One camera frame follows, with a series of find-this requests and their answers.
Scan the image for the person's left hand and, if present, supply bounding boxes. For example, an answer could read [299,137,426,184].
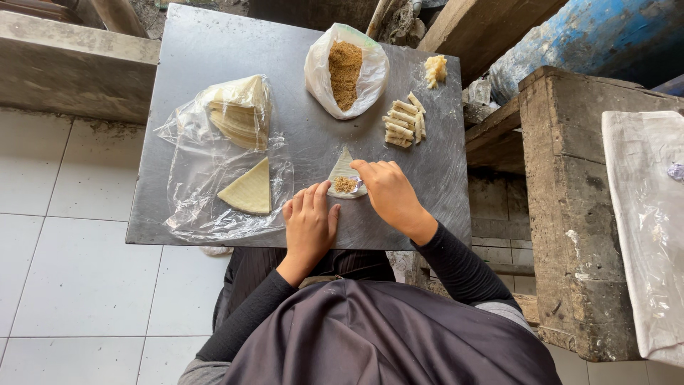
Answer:
[281,180,342,269]

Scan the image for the person's right hand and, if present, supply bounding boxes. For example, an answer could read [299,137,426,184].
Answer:
[349,159,435,233]

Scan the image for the thin triangular pastry wrapper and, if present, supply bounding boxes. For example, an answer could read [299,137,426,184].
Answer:
[326,147,369,200]

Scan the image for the pile of rolled pastries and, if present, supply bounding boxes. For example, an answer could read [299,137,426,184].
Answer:
[382,91,428,149]

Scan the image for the triangular wrapper stack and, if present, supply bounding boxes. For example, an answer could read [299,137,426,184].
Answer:
[216,156,273,216]

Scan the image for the person's black striped trousers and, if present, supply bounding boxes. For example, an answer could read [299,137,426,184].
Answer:
[212,247,397,333]

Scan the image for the clear plastic sheet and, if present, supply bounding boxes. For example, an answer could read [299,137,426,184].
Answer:
[154,74,295,243]

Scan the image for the heap of brown filling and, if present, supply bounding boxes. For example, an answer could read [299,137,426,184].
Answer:
[327,41,363,112]

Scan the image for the fanned stack of pastry wrappers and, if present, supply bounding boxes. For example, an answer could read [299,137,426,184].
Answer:
[205,74,273,152]

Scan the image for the yellow paste lump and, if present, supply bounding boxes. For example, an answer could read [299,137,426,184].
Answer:
[424,55,449,90]

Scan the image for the crumpled clear plastic scrap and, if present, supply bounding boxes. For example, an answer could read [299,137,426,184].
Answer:
[467,78,493,107]

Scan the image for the person's dark grey apron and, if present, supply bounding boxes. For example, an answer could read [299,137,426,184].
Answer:
[178,278,563,385]

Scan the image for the white plastic filling bag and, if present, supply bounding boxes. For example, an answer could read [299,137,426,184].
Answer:
[304,22,390,121]

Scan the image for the weathered wooden bench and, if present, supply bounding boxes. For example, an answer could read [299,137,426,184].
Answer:
[464,65,684,364]

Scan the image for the wooden beam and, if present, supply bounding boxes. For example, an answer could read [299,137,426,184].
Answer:
[416,0,570,89]

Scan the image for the blue barrel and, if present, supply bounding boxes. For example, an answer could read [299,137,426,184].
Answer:
[488,0,684,106]

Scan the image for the white plastic sack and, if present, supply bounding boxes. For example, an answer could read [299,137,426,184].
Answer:
[601,110,684,369]

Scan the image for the concrete ledge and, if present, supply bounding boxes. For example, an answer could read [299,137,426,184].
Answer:
[0,10,161,126]

